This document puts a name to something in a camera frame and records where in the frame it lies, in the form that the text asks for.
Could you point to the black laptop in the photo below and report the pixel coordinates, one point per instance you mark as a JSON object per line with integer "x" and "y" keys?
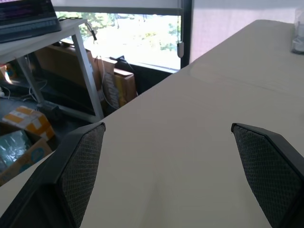
{"x": 26, "y": 20}

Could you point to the white side desk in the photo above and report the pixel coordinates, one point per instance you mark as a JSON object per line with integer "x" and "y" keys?
{"x": 71, "y": 47}

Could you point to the small brown cardboard box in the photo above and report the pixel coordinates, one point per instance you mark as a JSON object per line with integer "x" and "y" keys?
{"x": 124, "y": 86}

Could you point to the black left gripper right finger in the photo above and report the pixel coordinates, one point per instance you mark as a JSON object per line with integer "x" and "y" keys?
{"x": 273, "y": 171}

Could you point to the open cardboard box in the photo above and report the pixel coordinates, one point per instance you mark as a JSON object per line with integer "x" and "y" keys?
{"x": 21, "y": 154}

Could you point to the yellow taped parcel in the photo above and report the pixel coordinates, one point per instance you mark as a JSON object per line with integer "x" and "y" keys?
{"x": 28, "y": 120}

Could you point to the roller window blind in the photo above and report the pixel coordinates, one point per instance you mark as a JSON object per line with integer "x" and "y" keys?
{"x": 118, "y": 6}

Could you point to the clear plastic object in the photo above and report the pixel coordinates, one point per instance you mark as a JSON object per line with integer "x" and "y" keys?
{"x": 298, "y": 33}

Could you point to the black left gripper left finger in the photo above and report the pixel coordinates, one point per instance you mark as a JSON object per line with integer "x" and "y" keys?
{"x": 71, "y": 171}

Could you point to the large brown cardboard box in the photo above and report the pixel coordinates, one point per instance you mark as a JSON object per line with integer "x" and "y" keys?
{"x": 64, "y": 64}

